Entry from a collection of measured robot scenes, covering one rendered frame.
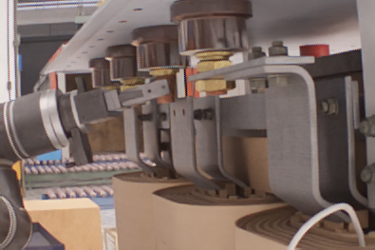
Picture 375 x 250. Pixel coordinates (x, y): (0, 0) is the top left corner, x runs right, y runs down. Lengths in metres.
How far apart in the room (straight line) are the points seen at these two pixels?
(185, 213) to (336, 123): 0.40
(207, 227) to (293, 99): 0.36
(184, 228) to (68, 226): 1.29
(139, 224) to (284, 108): 0.78
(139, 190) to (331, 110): 0.80
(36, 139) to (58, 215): 1.17
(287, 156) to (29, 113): 0.54
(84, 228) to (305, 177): 1.68
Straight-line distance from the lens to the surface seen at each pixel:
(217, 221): 1.03
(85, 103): 1.13
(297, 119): 0.73
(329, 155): 0.76
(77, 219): 2.34
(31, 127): 1.17
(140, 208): 1.48
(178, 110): 1.18
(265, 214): 0.95
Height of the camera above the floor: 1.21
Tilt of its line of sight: 1 degrees up
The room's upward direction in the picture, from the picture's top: 3 degrees counter-clockwise
